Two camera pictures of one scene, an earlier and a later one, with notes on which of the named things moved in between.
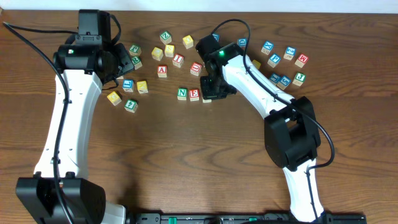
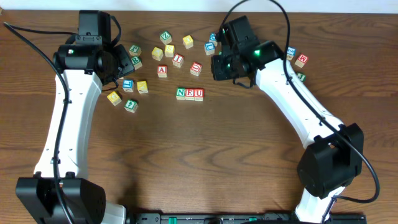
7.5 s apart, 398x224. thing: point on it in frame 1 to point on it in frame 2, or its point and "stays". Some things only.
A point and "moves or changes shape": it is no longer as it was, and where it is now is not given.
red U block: (195, 68) stays
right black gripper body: (213, 90) to (218, 68)
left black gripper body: (123, 60) stays
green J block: (135, 50) stays
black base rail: (247, 218) stays
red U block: (206, 100) to (199, 94)
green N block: (182, 93) stays
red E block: (194, 94) moves or changes shape
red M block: (301, 60) stays
